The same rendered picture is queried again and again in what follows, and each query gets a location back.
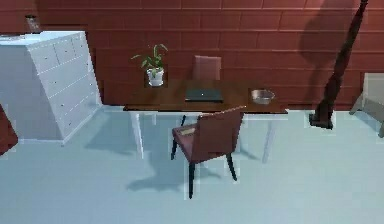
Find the red chair with black legs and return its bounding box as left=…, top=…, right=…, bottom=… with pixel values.
left=170, top=105, right=247, bottom=200
left=192, top=55, right=223, bottom=82

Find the brown table with white legs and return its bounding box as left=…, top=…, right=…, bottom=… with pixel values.
left=122, top=79, right=289, bottom=164

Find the dark glass jar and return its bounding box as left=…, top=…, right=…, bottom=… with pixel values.
left=25, top=14, right=42, bottom=35

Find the white chest of drawers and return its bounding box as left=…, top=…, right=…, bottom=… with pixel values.
left=0, top=30, right=103, bottom=146

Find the black laptop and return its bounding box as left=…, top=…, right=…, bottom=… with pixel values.
left=184, top=88, right=224, bottom=104

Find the grey armchair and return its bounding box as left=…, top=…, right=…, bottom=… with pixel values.
left=348, top=72, right=384, bottom=139

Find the silver metal bowl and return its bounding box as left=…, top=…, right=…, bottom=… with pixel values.
left=250, top=88, right=276, bottom=105

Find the dark red furniture piece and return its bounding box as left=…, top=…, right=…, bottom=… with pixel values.
left=0, top=103, right=19, bottom=157

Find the green plant in white pot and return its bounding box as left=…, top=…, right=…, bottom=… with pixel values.
left=130, top=43, right=169, bottom=88

